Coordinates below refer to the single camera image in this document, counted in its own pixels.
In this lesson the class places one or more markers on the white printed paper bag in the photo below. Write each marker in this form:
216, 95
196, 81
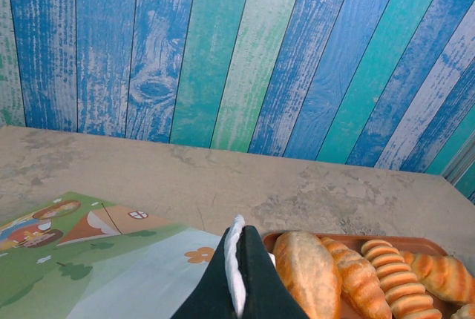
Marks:
111, 267

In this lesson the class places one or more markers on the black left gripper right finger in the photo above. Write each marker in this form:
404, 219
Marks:
263, 289

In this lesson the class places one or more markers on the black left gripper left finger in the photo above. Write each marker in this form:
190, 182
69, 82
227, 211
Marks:
211, 296

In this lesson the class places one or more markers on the pale oval bread roll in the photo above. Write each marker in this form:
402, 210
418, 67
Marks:
308, 274

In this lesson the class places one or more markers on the orange glazed bread bun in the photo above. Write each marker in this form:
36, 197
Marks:
441, 274

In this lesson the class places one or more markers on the golden striped bread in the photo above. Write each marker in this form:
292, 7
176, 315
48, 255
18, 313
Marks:
360, 282

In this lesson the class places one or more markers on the light brown bread loaf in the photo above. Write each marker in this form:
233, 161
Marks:
465, 313

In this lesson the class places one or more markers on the ribbed golden bread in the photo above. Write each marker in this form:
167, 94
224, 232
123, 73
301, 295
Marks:
401, 285

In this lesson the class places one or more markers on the brown plastic tray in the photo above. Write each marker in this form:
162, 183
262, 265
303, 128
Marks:
434, 246

